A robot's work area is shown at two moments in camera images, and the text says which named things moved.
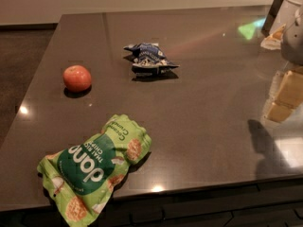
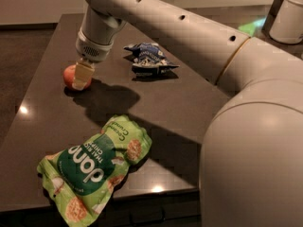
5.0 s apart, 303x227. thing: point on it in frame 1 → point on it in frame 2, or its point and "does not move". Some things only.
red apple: x=77 y=78 does not move
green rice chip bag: x=80 y=175 does not move
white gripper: x=293 y=44 → x=91 y=48
